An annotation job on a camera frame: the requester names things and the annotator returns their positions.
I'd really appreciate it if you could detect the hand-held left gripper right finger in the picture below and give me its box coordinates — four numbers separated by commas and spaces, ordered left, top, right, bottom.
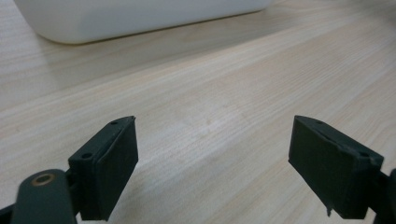
288, 115, 385, 220

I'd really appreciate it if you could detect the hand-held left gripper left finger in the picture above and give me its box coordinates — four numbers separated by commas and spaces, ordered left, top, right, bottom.
67, 115, 139, 222

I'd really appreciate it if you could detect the white plastic container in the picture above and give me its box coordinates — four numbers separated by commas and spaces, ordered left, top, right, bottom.
12, 0, 276, 45

